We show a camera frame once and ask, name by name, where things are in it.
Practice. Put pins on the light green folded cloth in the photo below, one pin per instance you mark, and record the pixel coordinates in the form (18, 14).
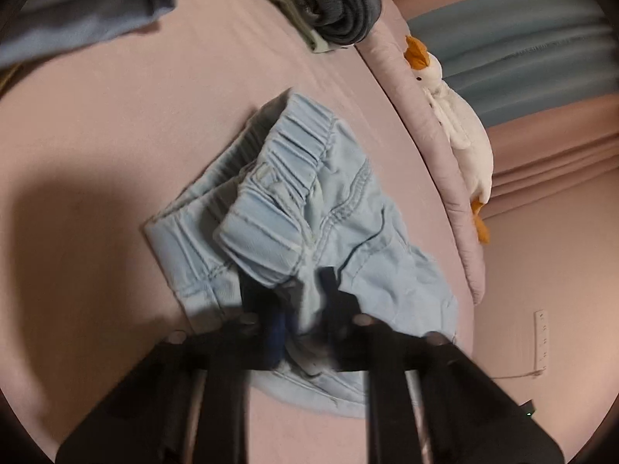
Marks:
(318, 44)

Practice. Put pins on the white power strip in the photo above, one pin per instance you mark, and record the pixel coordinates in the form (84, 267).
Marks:
(541, 341)

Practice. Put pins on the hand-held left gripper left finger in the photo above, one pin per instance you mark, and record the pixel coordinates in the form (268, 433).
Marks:
(274, 341)

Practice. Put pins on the light blue denim pants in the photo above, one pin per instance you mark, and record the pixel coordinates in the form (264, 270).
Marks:
(309, 193)

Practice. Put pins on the white goose plush toy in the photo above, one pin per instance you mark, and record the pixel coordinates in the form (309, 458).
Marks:
(459, 121)

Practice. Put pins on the blue curtain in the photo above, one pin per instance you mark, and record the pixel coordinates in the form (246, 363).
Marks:
(508, 48)

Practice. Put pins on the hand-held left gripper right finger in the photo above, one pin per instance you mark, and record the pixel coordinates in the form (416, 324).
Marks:
(338, 309)

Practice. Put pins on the pink duvet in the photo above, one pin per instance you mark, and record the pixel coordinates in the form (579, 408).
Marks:
(416, 106)

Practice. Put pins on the blue garment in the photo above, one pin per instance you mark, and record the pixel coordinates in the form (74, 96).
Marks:
(87, 5)

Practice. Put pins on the dark grey folded garment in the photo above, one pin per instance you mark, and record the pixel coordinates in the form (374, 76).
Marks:
(346, 5)

